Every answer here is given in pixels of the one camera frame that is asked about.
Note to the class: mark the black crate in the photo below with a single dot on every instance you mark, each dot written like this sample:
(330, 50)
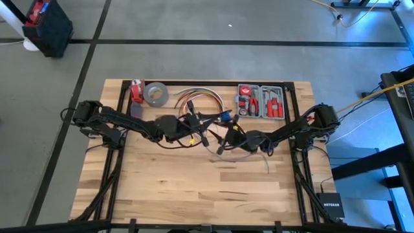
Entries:
(53, 32)

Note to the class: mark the red tape measure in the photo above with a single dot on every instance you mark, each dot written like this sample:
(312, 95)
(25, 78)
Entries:
(246, 90)

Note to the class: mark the black desk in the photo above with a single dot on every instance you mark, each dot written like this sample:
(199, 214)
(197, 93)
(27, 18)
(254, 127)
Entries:
(396, 113)

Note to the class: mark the black network switch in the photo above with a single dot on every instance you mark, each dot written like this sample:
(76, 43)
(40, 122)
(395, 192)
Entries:
(330, 205)

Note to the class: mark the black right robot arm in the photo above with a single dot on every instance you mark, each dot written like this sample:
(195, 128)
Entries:
(291, 129)

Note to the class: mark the black floor stand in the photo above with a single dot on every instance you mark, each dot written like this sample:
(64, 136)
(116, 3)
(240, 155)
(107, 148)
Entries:
(355, 4)

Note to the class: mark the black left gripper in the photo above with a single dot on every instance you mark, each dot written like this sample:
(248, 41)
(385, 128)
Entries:
(189, 124)

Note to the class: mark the grey duct tape roll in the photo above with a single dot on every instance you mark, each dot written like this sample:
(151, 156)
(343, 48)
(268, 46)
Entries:
(161, 95)

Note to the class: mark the white post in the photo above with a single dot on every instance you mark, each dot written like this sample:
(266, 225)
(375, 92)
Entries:
(13, 19)

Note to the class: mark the red tape dispenser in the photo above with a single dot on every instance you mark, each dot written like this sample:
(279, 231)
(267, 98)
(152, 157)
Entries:
(136, 92)

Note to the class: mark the red box on crate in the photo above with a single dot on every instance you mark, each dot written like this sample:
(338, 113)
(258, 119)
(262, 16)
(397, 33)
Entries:
(36, 9)

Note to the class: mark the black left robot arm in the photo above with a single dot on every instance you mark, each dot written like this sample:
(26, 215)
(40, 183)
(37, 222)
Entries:
(129, 121)

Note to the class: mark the black tape roll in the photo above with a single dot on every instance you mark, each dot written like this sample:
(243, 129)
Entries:
(243, 112)

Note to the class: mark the black metal rig frame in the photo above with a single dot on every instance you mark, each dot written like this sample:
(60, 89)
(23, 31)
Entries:
(207, 83)

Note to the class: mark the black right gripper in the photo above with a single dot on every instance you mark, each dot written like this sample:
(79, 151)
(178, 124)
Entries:
(237, 140)

